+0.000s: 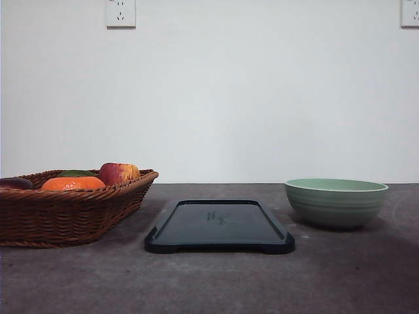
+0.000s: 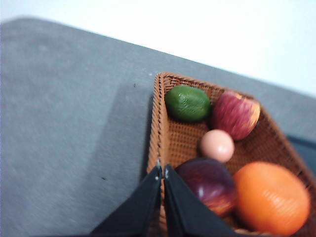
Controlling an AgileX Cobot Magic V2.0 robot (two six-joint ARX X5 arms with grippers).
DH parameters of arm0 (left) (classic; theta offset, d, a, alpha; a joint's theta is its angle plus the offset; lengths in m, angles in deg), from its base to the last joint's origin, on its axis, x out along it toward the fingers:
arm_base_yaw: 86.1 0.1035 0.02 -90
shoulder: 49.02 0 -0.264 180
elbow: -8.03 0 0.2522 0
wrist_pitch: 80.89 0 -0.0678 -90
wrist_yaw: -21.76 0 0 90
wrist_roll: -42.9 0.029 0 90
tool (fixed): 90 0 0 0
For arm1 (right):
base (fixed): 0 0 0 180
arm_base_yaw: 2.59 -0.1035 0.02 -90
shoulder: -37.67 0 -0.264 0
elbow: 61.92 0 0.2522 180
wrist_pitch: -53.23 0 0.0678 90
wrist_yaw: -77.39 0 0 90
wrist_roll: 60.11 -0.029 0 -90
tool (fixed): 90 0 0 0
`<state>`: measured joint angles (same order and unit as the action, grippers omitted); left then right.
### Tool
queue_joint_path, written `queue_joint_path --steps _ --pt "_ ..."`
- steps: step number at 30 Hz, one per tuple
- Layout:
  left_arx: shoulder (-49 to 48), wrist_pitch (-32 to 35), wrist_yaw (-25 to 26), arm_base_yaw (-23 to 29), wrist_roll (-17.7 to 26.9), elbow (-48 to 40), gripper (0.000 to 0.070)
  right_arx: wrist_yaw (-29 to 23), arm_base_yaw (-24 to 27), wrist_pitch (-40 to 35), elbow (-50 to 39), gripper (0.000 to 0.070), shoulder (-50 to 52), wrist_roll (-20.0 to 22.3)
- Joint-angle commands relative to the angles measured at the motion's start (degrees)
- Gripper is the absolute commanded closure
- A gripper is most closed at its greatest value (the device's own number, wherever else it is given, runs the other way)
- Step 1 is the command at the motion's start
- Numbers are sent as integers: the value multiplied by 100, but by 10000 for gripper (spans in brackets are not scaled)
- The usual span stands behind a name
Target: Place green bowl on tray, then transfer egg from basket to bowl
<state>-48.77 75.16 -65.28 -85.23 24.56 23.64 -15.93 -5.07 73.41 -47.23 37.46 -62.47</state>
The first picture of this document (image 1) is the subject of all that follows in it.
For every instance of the white wall socket left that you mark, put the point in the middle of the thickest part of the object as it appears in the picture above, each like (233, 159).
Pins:
(120, 14)

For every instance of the black rectangular tray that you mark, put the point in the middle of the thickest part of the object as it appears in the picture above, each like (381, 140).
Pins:
(219, 226)

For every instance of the white wall socket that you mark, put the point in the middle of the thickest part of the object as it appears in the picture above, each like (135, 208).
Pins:
(410, 13)
(120, 14)

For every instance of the orange tangerine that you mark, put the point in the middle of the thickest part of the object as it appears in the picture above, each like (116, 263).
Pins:
(73, 183)

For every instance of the red yellow apple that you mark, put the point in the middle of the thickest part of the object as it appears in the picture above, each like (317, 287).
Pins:
(116, 173)

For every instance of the dark purple fruit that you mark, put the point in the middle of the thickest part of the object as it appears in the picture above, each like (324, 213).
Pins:
(16, 182)

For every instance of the brown wicker basket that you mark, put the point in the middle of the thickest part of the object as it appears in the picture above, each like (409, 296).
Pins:
(39, 217)

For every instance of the white wall socket right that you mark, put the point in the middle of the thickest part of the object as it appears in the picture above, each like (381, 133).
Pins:
(410, 13)

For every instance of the green ceramic bowl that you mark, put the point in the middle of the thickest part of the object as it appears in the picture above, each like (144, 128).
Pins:
(339, 204)

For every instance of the green fruit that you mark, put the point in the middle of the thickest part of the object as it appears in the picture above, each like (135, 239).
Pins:
(76, 173)

